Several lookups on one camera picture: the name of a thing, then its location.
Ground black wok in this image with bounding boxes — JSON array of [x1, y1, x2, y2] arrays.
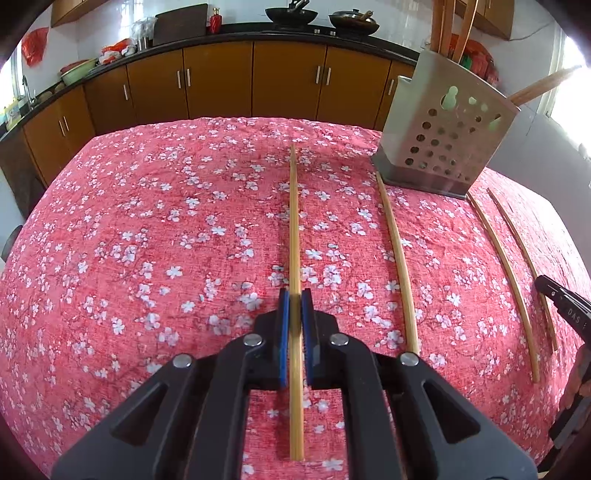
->
[[264, 0, 319, 25]]

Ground dark pot with lid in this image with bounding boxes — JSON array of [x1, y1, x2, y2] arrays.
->
[[329, 8, 380, 36]]

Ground steel cups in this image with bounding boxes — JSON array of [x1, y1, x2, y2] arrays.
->
[[131, 18, 155, 51]]

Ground red containers in corner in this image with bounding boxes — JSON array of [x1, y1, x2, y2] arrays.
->
[[455, 39, 500, 85]]

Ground hanging red plastic bag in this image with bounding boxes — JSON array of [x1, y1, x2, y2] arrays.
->
[[22, 27, 50, 66]]

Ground green basin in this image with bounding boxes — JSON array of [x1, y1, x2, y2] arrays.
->
[[60, 59, 99, 86]]

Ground red plastic bag with white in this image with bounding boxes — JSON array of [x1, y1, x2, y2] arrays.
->
[[99, 39, 137, 65]]

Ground long wooden upper cabinet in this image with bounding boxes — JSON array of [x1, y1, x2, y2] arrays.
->
[[51, 0, 96, 27]]

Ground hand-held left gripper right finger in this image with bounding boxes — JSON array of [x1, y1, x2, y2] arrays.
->
[[300, 288, 539, 480]]

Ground red floral tablecloth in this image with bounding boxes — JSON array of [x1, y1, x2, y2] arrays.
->
[[0, 115, 591, 480]]

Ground dark cutting board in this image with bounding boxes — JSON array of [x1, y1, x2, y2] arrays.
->
[[153, 4, 209, 46]]

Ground perforated metal chopstick holder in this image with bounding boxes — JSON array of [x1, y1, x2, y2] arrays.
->
[[372, 48, 522, 199]]

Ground wooden base cabinets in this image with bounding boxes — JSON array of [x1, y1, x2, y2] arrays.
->
[[0, 39, 416, 186]]

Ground large window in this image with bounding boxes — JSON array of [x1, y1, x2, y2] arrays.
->
[[545, 18, 591, 121]]

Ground black gas stove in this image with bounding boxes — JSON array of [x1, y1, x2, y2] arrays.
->
[[259, 24, 354, 38]]

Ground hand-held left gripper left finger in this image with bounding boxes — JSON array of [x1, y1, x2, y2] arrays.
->
[[51, 288, 291, 480]]

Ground bamboo chopstick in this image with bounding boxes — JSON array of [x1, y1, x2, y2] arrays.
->
[[288, 144, 305, 461], [375, 172, 420, 356], [466, 193, 540, 384], [451, 0, 478, 63], [487, 188, 559, 352], [442, 0, 456, 56], [431, 0, 445, 51], [508, 65, 583, 106]]

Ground short wooden upper cabinet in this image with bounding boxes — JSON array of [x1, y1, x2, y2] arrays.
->
[[455, 0, 514, 38]]

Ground black kitchen countertop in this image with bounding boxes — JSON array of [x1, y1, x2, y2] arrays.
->
[[0, 21, 422, 139]]

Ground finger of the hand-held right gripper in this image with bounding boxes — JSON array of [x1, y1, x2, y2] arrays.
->
[[536, 274, 591, 334]]

